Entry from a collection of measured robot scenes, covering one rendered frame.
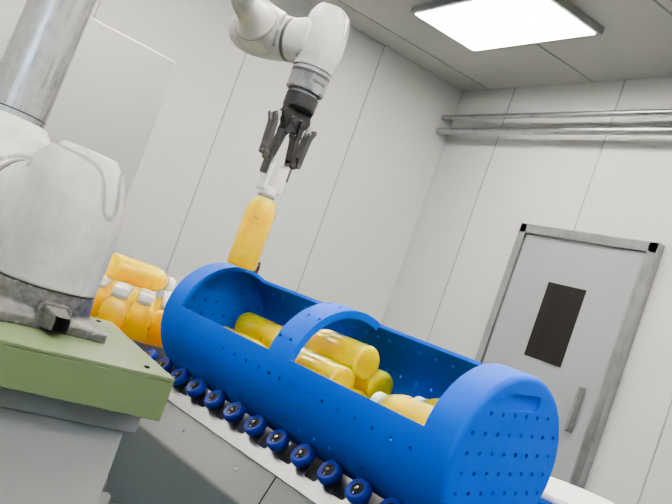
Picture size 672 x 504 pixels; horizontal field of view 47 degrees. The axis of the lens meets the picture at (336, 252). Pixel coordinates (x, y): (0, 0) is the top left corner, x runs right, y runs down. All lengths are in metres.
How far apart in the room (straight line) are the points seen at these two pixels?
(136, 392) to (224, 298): 0.78
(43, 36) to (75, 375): 0.58
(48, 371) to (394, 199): 6.10
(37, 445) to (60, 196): 0.35
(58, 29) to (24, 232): 0.37
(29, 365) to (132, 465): 0.81
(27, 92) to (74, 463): 0.59
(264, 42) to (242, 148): 4.51
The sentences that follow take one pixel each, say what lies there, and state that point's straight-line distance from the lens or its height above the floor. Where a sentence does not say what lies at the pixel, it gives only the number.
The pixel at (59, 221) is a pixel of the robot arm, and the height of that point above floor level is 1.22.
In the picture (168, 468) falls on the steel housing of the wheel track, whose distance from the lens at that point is 1.69.
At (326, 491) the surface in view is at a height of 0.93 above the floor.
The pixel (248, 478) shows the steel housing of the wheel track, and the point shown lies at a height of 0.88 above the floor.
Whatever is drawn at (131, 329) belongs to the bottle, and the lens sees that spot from 1.96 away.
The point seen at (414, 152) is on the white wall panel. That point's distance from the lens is 7.14.
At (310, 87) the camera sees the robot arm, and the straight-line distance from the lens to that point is 1.76.
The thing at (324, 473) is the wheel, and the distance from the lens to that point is 1.36.
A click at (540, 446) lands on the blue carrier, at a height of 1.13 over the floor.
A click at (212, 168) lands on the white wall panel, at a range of 6.23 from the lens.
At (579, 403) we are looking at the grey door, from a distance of 5.32.
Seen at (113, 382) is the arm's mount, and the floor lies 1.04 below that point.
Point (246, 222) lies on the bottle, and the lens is 1.73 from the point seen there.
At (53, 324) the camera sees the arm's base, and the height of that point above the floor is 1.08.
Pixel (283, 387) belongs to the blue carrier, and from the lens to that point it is 1.43.
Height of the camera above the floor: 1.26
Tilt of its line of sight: 3 degrees up
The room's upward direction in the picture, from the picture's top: 20 degrees clockwise
